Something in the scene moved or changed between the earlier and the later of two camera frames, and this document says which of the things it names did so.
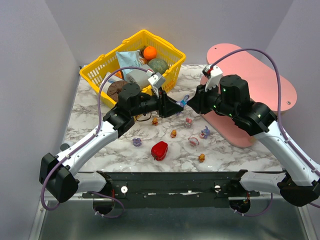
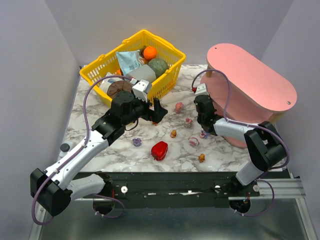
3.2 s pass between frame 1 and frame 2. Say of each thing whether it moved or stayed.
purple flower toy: stayed
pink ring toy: stayed
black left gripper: moved
